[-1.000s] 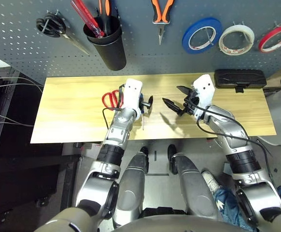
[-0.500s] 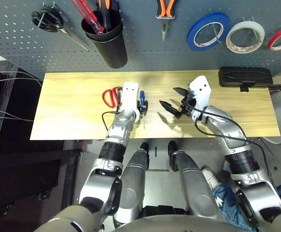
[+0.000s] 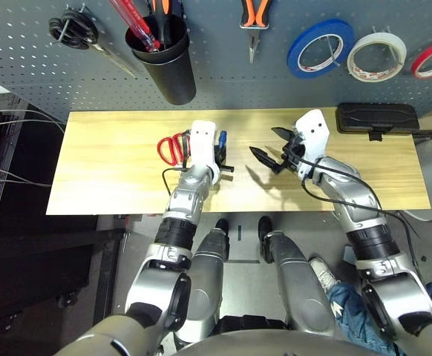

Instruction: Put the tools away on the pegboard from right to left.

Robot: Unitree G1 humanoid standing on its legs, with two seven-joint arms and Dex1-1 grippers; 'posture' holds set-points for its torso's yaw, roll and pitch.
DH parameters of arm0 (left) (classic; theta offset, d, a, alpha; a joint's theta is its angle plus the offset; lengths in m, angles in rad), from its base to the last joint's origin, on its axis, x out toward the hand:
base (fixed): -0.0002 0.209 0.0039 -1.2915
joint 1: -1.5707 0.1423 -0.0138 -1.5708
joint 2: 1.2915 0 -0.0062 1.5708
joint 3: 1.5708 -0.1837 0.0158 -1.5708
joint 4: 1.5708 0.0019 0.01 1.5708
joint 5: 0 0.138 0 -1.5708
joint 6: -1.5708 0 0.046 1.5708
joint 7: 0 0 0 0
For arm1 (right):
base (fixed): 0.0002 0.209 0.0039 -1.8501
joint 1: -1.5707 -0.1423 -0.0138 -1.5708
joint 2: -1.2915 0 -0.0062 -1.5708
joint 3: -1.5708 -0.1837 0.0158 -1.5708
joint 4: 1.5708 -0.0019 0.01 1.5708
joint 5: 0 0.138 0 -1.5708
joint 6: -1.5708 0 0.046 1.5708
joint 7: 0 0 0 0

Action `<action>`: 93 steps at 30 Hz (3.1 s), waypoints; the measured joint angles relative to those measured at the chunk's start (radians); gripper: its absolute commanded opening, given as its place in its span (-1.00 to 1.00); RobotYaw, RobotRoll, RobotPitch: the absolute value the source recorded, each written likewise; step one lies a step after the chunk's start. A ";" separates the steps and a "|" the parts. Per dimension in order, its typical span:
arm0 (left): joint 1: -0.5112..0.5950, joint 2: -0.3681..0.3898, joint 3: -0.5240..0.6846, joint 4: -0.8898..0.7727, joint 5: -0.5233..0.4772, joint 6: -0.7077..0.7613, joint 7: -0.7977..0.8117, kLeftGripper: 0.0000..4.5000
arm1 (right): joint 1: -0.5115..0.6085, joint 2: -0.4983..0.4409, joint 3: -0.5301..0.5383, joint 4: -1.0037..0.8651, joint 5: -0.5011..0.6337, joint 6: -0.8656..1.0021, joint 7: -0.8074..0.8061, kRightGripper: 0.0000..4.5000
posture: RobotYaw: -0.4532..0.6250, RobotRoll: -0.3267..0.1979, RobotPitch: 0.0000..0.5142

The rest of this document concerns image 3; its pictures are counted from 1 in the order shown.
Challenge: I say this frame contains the silver left robot leg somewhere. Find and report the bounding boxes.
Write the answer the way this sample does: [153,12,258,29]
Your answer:
[173,218,232,349]

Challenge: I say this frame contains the grey metal pegboard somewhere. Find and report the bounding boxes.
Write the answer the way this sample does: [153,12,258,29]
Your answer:
[0,0,432,123]

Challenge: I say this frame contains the black equipment rack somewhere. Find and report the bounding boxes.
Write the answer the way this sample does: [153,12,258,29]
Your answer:
[0,92,128,334]

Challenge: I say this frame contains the grey cable bundle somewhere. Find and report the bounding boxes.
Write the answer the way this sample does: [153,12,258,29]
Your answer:
[0,107,67,188]

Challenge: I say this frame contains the silver robot leg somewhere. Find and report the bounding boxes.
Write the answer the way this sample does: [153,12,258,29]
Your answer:
[173,218,232,349]
[257,216,338,337]

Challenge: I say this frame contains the red handled scissors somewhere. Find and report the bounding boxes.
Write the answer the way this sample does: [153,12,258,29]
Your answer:
[156,132,192,167]

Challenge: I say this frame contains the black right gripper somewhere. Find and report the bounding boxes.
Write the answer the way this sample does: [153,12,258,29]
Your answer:
[248,127,309,175]

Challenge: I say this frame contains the orange black needle-nose pliers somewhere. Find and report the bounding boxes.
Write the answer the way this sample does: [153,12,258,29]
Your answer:
[239,0,272,64]

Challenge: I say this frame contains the clear red handled screwdriver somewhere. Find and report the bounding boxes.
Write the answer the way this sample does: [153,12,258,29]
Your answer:
[108,0,161,53]

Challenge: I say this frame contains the black plastic tool case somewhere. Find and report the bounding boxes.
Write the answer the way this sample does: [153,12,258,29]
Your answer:
[336,102,421,142]

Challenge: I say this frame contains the black handled scissors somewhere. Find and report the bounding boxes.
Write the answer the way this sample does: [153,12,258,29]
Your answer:
[48,10,138,79]

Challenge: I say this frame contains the silver peg hook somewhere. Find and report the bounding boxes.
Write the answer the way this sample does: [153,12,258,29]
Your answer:
[54,3,87,45]
[371,24,402,67]
[327,35,341,67]

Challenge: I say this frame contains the blue jeans leg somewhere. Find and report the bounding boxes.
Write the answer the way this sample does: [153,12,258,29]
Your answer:
[327,280,432,356]

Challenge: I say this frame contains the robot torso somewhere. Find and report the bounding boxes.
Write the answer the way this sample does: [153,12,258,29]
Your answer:
[171,326,406,356]

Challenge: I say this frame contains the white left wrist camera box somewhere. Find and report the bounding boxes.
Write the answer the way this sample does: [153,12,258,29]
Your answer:
[189,120,217,175]

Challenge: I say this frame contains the orange black handled screwdriver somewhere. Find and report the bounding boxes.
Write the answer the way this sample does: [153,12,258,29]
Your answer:
[151,0,174,49]

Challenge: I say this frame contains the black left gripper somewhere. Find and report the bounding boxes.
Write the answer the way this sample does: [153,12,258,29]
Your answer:
[212,144,236,187]

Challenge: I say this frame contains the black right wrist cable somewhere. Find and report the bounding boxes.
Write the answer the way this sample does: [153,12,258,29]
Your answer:
[300,157,421,238]

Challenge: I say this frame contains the blue tape roll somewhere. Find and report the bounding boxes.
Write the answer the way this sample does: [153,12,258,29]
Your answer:
[286,19,356,80]

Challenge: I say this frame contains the white sneaker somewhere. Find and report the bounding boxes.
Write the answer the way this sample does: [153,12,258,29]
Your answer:
[308,257,341,294]

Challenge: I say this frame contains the cream white tape roll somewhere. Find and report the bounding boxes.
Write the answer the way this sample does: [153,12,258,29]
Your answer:
[347,32,408,82]

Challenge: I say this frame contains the black plastic cup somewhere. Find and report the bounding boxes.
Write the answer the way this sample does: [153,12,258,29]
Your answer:
[125,13,197,106]

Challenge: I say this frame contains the silver right robot leg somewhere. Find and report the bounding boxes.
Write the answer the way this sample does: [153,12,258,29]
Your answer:
[257,216,338,337]

